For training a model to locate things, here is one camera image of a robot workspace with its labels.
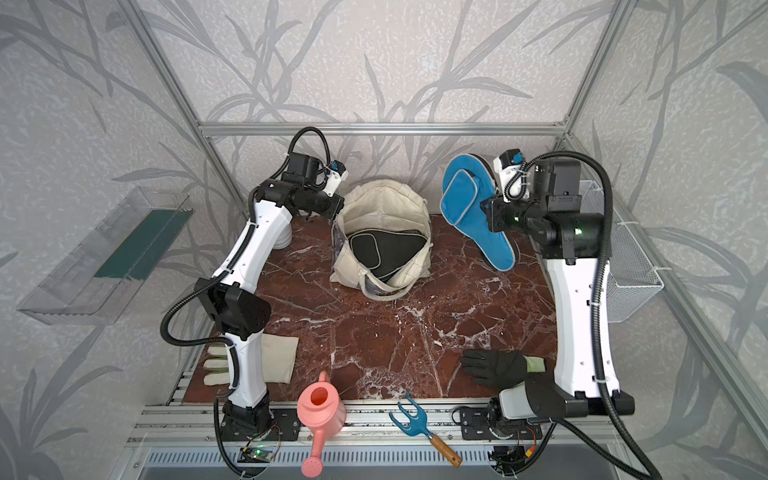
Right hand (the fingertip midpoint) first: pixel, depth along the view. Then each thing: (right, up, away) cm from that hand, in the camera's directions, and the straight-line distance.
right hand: (483, 199), depth 64 cm
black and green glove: (+9, -44, +18) cm, 49 cm away
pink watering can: (-36, -46, +2) cm, 59 cm away
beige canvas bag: (-25, +3, +33) cm, 41 cm away
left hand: (-35, +2, +21) cm, 41 cm away
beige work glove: (-52, -41, +18) cm, 69 cm away
